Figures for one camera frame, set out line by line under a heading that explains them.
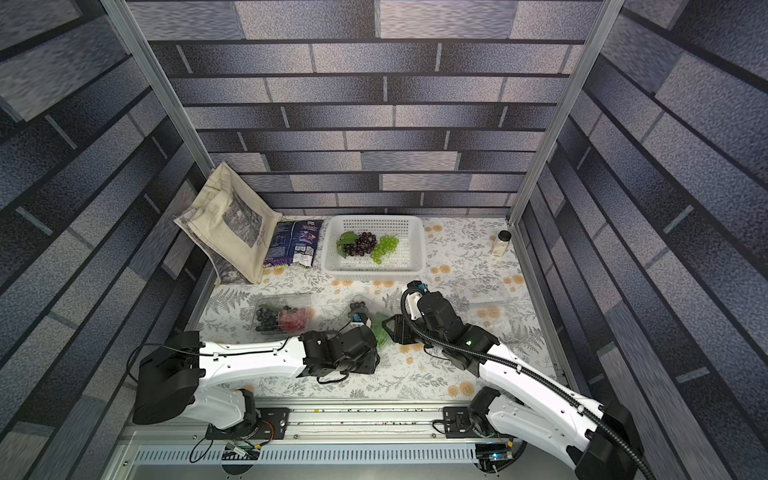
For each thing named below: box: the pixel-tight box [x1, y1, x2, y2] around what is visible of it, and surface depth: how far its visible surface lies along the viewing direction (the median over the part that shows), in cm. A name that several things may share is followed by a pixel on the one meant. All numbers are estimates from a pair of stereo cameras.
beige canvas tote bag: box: [173, 162, 283, 285], surface depth 97 cm
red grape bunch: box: [280, 308, 308, 332], surface depth 86 cm
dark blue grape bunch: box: [255, 307, 279, 331], surface depth 88 cm
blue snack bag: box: [264, 220, 324, 269], surface depth 109 cm
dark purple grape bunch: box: [336, 231, 377, 259], surface depth 109 cm
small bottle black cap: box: [492, 230, 511, 259], surface depth 106 cm
